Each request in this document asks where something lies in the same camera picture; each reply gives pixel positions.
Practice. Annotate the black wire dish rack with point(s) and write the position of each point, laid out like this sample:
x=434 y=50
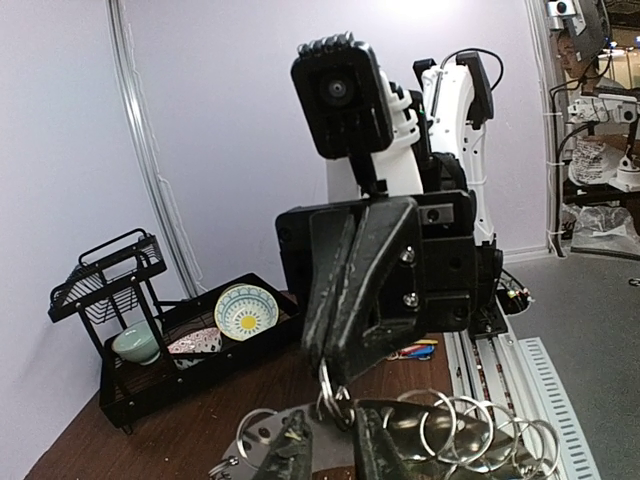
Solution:
x=110 y=289

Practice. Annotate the blue key tag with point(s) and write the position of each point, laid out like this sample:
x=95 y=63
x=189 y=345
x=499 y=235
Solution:
x=422 y=354

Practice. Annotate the teal ceramic bowl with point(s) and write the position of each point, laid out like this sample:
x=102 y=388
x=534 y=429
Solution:
x=137 y=344

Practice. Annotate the right aluminium frame post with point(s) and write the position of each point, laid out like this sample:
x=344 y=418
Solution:
x=157 y=186

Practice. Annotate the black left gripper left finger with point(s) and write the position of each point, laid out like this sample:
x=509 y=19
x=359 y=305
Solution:
x=290 y=454

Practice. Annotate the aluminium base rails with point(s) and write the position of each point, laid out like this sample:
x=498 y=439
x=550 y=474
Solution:
x=512 y=386

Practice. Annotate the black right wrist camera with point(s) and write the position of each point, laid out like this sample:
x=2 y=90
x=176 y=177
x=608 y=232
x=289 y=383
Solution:
x=339 y=84

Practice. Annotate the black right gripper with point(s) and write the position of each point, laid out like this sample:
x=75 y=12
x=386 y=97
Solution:
x=372 y=275

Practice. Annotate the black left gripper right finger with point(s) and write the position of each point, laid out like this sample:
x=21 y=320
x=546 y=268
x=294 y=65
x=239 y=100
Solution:
x=374 y=451

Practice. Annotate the grey disc keyring organizer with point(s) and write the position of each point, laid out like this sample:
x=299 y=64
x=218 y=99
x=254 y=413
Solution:
x=433 y=438

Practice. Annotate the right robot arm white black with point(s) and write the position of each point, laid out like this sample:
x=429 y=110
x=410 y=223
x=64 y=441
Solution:
x=456 y=105

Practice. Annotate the white blue patterned plate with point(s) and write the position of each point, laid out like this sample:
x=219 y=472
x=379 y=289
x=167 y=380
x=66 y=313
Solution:
x=243 y=311

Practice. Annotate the pink patterned dish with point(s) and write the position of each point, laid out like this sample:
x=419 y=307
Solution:
x=195 y=347

